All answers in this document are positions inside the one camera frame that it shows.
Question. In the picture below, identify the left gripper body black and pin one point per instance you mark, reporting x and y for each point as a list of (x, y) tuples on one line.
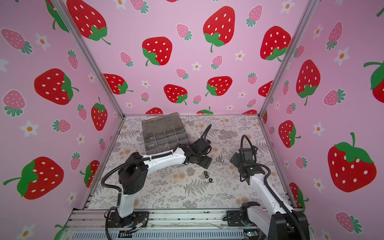
[(203, 161)]

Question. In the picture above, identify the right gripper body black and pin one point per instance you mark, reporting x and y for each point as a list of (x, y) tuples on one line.
[(240, 159)]

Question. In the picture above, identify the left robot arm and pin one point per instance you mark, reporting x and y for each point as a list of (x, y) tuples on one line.
[(129, 178)]

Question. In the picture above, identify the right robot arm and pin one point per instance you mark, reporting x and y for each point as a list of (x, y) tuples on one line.
[(270, 195)]

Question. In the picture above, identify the clear plastic organizer box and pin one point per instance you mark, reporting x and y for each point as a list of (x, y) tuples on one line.
[(163, 133)]

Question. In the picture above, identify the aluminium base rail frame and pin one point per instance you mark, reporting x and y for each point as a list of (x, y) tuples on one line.
[(183, 224)]

